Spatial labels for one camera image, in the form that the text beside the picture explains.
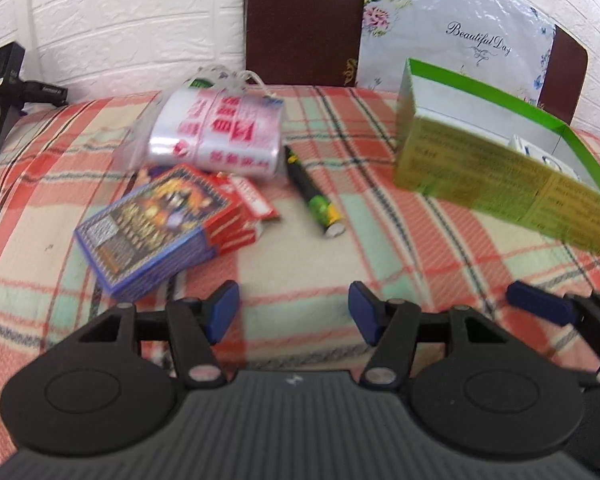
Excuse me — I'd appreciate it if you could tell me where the blue playing card box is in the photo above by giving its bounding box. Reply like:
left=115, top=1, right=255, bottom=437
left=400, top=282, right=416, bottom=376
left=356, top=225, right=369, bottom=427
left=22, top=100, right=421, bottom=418
left=74, top=165, right=242, bottom=302

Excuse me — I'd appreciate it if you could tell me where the pack of plastic zip bags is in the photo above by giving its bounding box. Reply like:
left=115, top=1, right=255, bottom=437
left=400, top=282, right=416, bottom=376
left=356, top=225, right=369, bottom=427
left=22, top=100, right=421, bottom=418
left=114, top=65, right=285, bottom=180

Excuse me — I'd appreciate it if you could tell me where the red playing card box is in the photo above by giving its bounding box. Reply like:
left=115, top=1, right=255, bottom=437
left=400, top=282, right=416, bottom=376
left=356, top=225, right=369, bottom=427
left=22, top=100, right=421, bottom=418
left=210, top=172, right=280, bottom=255

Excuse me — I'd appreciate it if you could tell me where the black yellow marker pen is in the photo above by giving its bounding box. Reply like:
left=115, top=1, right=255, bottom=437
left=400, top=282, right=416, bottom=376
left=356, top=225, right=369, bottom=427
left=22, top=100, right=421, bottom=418
left=284, top=145, right=346, bottom=238

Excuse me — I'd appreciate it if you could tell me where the white item inside box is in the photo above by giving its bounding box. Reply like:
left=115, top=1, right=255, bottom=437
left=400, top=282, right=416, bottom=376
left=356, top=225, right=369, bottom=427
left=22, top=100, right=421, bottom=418
left=508, top=136, right=580, bottom=181

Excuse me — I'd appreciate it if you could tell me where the green cardboard box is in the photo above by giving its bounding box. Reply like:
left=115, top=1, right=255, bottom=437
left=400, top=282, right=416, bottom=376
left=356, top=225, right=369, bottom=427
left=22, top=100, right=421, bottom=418
left=394, top=58, right=600, bottom=254

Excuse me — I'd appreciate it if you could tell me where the plaid bed sheet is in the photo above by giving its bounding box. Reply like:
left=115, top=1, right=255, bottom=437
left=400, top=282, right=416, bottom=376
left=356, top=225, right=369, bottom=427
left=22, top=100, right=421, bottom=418
left=0, top=87, right=600, bottom=465

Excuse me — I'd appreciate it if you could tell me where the floral plastic bedding bag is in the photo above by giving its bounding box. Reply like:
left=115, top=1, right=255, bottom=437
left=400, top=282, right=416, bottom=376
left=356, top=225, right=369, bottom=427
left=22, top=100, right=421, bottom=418
left=356, top=0, right=556, bottom=104

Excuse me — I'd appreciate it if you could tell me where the dark brown headboard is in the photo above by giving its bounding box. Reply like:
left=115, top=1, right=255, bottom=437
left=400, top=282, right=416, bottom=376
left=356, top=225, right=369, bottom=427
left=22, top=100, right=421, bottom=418
left=245, top=0, right=588, bottom=122

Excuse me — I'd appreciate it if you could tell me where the black handheld camera device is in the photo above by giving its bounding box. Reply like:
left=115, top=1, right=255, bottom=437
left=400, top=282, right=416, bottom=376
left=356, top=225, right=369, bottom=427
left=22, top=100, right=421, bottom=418
left=0, top=41, right=68, bottom=151

